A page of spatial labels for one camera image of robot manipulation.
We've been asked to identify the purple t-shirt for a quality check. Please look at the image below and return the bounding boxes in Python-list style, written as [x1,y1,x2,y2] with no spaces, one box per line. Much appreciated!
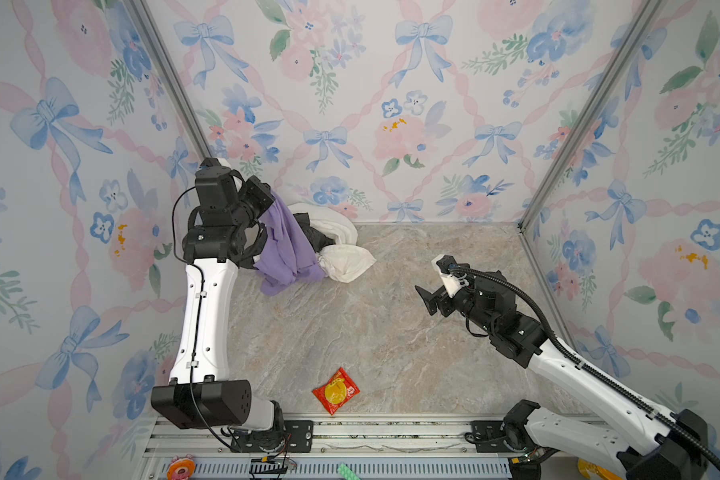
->
[254,194,326,296]

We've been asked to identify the yellow orange round object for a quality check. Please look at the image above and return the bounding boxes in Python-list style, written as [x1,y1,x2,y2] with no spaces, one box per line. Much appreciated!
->
[577,459,622,480]

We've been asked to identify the white cloth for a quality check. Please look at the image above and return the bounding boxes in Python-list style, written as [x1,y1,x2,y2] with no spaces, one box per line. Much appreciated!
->
[288,202,376,283]

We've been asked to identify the pink orange round object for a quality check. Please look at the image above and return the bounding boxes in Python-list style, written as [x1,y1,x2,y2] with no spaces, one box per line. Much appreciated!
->
[165,455,197,480]

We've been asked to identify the black corrugated cable conduit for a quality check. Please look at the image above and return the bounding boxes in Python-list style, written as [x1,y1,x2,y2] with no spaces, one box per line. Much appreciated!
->
[455,267,720,480]

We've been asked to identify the green small object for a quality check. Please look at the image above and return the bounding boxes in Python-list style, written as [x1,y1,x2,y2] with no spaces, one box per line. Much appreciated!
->
[338,464,360,480]

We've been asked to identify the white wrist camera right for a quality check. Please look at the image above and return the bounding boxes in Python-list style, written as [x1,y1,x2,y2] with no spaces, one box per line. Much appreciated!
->
[432,254,469,298]

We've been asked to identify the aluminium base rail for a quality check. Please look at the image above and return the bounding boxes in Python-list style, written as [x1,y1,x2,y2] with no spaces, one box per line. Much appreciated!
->
[133,412,607,480]

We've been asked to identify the aluminium corner post right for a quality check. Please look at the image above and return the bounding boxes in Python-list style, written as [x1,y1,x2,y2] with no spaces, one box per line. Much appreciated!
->
[518,0,666,234]

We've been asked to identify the thin black cable left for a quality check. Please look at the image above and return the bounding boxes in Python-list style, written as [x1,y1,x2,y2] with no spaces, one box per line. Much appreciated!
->
[171,184,241,452]

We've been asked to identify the aluminium corner post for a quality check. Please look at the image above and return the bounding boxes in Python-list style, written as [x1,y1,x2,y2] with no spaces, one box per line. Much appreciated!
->
[124,0,212,159]
[518,0,666,234]

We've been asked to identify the red yellow snack packet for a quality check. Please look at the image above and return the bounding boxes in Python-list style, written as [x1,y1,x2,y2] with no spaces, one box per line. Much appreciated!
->
[312,368,360,416]

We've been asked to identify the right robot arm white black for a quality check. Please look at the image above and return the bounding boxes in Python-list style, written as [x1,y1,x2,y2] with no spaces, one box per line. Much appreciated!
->
[416,269,720,479]

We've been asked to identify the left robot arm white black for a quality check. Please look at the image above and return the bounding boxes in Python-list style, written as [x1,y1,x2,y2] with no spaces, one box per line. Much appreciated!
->
[151,158,287,453]

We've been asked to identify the aluminium corner post left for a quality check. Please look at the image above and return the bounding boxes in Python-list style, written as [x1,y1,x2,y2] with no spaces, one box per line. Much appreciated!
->
[124,0,212,159]

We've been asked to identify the dark grey denim jeans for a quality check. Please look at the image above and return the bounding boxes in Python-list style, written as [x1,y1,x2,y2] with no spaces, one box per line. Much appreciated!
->
[239,212,333,273]

